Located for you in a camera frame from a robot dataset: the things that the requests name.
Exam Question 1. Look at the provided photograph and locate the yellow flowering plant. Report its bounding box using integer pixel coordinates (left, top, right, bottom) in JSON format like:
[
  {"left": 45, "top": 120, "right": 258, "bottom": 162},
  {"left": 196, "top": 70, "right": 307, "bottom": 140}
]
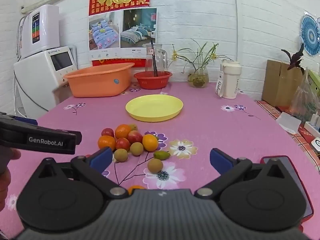
[{"left": 167, "top": 39, "right": 234, "bottom": 80}]

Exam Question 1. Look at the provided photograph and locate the blue grey bedding poster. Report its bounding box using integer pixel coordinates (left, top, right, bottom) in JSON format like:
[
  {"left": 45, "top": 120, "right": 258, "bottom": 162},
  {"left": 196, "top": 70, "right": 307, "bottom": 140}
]
[{"left": 120, "top": 7, "right": 158, "bottom": 58}]

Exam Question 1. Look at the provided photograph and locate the clear plastic box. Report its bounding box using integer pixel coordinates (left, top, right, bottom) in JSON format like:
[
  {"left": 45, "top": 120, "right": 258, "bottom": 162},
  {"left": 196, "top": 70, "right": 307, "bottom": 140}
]
[{"left": 276, "top": 112, "right": 302, "bottom": 134}]

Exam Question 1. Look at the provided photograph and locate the orange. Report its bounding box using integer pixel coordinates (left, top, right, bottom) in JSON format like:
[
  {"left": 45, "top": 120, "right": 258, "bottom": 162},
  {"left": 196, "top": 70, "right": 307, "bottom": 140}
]
[
  {"left": 97, "top": 135, "right": 116, "bottom": 151},
  {"left": 142, "top": 134, "right": 159, "bottom": 152},
  {"left": 115, "top": 124, "right": 132, "bottom": 139},
  {"left": 127, "top": 185, "right": 145, "bottom": 196}
]

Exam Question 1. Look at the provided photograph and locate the round glass vase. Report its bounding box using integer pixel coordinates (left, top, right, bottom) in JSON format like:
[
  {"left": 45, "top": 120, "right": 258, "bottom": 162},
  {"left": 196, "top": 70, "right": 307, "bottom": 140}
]
[{"left": 187, "top": 64, "right": 209, "bottom": 88}]

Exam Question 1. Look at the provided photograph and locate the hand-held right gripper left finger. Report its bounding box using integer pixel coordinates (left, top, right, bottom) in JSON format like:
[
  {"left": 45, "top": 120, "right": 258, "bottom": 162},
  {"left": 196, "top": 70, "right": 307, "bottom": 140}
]
[{"left": 37, "top": 147, "right": 128, "bottom": 200}]

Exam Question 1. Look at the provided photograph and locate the clear plastic bag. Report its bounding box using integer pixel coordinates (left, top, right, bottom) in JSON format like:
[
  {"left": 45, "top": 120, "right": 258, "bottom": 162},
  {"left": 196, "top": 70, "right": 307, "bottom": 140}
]
[{"left": 287, "top": 67, "right": 320, "bottom": 124}]

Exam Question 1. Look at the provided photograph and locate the red tomato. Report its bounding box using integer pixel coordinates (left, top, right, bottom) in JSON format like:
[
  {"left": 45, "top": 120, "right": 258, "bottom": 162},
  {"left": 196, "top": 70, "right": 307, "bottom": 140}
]
[{"left": 127, "top": 130, "right": 143, "bottom": 144}]

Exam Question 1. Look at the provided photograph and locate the small white device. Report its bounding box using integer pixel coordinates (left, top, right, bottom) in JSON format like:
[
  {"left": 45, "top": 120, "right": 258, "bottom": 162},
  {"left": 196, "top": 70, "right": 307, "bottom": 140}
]
[{"left": 309, "top": 137, "right": 320, "bottom": 153}]

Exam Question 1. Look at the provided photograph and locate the white paper tag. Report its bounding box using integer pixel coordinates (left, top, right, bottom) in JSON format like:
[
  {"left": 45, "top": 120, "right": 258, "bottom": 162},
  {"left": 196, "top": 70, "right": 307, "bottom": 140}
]
[{"left": 215, "top": 77, "right": 225, "bottom": 96}]

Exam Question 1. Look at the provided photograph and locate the green box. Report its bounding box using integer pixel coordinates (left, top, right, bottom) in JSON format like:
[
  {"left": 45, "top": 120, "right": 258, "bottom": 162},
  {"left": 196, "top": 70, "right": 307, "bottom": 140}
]
[{"left": 307, "top": 69, "right": 320, "bottom": 93}]

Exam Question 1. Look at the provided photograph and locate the red plastic basket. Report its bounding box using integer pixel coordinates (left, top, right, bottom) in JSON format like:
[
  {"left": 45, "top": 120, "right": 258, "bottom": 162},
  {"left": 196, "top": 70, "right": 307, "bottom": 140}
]
[{"left": 134, "top": 71, "right": 173, "bottom": 90}]

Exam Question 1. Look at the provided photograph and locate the red gold wall calendar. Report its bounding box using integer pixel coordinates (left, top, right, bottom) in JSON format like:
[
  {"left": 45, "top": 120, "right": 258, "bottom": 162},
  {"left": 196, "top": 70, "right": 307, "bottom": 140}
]
[{"left": 89, "top": 0, "right": 150, "bottom": 68}]

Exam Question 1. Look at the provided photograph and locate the pink cartoon bedding poster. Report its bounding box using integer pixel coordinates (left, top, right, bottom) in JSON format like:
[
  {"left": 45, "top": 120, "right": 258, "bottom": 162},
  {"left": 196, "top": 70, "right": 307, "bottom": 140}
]
[{"left": 88, "top": 12, "right": 124, "bottom": 61}]

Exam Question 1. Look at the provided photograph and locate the orange plastic basin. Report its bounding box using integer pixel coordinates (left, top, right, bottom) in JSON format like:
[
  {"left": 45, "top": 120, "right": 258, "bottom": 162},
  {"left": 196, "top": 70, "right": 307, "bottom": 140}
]
[{"left": 63, "top": 62, "right": 135, "bottom": 98}]

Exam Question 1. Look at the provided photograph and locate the clear glass pitcher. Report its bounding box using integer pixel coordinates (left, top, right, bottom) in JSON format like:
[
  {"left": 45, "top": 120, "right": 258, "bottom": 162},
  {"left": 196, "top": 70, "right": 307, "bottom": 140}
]
[{"left": 144, "top": 44, "right": 168, "bottom": 77}]

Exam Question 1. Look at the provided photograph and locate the white power strip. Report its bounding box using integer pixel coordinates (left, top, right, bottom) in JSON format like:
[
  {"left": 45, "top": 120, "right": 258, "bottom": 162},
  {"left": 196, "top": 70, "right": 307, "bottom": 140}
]
[{"left": 303, "top": 114, "right": 320, "bottom": 138}]

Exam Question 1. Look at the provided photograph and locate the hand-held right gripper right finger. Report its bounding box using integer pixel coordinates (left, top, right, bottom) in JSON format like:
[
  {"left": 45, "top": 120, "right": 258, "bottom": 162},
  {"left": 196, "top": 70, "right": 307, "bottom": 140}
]
[{"left": 194, "top": 148, "right": 288, "bottom": 200}]

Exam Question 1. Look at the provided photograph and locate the brown cardboard box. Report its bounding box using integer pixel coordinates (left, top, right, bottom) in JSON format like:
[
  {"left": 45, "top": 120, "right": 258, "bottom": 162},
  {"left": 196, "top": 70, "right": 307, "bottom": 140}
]
[{"left": 262, "top": 60, "right": 304, "bottom": 107}]

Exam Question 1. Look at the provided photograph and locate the white water purifier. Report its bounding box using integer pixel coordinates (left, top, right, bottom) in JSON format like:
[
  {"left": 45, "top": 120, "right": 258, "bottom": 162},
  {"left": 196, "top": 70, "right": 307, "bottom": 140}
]
[{"left": 17, "top": 4, "right": 60, "bottom": 58}]

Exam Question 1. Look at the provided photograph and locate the grey appliance hose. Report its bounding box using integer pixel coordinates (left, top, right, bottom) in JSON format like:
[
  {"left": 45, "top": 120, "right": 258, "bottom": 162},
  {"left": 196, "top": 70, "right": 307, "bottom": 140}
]
[{"left": 15, "top": 15, "right": 27, "bottom": 60}]

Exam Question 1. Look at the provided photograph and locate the person's left hand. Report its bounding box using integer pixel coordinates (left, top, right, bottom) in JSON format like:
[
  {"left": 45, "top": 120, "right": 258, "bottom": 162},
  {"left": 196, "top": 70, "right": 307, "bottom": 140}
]
[{"left": 0, "top": 149, "right": 22, "bottom": 212}]

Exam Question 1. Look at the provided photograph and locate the purple leaf plant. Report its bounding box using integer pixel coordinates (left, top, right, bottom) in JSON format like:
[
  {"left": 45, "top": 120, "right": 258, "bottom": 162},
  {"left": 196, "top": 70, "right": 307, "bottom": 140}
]
[{"left": 281, "top": 42, "right": 307, "bottom": 75}]

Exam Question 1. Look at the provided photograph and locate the white appliance with screen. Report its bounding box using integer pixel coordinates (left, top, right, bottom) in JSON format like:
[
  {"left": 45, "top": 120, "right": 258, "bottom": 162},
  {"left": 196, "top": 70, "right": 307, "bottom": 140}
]
[{"left": 14, "top": 45, "right": 78, "bottom": 113}]

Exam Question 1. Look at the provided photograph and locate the red cased smartphone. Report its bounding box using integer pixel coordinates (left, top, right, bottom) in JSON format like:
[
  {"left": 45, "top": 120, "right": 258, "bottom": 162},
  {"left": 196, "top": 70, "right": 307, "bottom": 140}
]
[{"left": 261, "top": 155, "right": 314, "bottom": 227}]

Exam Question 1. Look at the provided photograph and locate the blue round wall decoration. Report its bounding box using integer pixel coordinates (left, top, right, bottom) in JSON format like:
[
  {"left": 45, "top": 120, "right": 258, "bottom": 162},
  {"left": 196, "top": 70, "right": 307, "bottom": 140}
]
[{"left": 300, "top": 11, "right": 320, "bottom": 55}]

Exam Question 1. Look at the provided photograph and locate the white thermos jug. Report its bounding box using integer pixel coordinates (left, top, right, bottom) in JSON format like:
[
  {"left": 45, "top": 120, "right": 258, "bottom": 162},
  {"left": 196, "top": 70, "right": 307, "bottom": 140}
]
[{"left": 220, "top": 59, "right": 242, "bottom": 99}]

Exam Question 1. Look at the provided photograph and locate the pink floral tablecloth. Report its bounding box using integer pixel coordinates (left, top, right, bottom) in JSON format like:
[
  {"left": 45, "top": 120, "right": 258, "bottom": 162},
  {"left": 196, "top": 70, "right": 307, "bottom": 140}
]
[{"left": 0, "top": 81, "right": 320, "bottom": 240}]

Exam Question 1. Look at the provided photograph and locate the black stick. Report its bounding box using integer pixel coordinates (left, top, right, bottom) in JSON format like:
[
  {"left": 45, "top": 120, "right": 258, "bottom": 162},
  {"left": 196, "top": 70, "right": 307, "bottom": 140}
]
[{"left": 151, "top": 40, "right": 158, "bottom": 77}]

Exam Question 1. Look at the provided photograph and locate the small green mango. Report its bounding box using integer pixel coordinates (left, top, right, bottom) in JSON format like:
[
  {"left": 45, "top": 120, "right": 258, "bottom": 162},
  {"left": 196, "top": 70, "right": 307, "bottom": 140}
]
[{"left": 153, "top": 150, "right": 171, "bottom": 160}]

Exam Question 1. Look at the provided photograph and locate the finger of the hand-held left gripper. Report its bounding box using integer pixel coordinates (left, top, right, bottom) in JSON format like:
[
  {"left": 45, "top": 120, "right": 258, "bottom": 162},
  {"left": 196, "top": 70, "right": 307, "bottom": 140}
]
[
  {"left": 0, "top": 112, "right": 38, "bottom": 128},
  {"left": 57, "top": 129, "right": 82, "bottom": 145}
]

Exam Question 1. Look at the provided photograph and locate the yellow plastic plate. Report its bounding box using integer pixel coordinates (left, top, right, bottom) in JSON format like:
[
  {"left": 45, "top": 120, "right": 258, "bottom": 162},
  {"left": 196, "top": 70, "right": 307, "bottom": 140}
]
[{"left": 125, "top": 94, "right": 184, "bottom": 122}]

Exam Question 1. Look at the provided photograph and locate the red plaid cloth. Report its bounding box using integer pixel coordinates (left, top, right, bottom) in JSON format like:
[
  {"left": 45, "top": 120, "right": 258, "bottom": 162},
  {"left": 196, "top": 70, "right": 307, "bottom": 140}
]
[{"left": 255, "top": 100, "right": 320, "bottom": 173}]

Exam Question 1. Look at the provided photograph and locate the brown green kiwi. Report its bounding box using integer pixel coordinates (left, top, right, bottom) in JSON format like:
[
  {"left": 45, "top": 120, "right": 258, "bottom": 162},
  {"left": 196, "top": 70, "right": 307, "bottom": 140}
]
[
  {"left": 114, "top": 148, "right": 129, "bottom": 163},
  {"left": 147, "top": 158, "right": 164, "bottom": 174},
  {"left": 130, "top": 142, "right": 144, "bottom": 156}
]

